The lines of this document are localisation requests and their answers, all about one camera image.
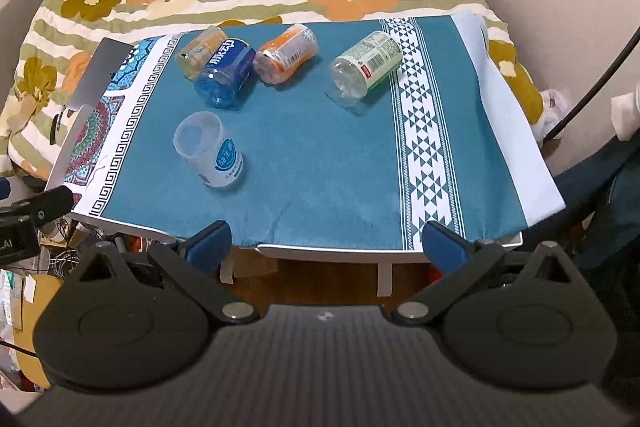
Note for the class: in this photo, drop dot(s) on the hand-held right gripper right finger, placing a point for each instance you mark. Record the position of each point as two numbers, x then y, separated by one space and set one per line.
442 247

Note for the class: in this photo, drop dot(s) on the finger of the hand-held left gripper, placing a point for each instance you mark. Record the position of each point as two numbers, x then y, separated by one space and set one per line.
50 204

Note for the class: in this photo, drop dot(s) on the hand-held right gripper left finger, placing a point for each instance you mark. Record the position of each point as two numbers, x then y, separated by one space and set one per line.
210 246

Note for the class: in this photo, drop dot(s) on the white cup with blue label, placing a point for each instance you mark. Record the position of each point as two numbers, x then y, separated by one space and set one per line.
215 157

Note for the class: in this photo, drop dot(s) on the clear cup with green label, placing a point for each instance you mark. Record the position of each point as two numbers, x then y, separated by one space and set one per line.
367 64

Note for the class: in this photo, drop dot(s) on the white folding table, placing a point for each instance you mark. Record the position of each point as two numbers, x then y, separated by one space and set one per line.
385 269

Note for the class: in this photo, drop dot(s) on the wooden board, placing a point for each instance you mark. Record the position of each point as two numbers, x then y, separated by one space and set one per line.
25 332

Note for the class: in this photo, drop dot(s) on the silver laptop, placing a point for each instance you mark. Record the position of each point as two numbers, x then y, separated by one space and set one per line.
95 77

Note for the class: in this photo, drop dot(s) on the teal patterned tablecloth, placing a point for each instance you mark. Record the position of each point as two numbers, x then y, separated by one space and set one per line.
320 157

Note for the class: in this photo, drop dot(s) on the white plastic bag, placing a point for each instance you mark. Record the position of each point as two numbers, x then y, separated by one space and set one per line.
550 114

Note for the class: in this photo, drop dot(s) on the blue plastic bottle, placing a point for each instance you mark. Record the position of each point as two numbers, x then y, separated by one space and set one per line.
225 74

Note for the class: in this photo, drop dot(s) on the dark clothing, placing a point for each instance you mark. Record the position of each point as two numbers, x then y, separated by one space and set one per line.
610 197

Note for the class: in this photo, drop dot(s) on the orange label plastic bottle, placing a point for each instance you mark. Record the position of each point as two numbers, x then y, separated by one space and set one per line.
287 52

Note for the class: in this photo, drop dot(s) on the white cloth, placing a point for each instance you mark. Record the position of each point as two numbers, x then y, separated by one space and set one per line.
627 112

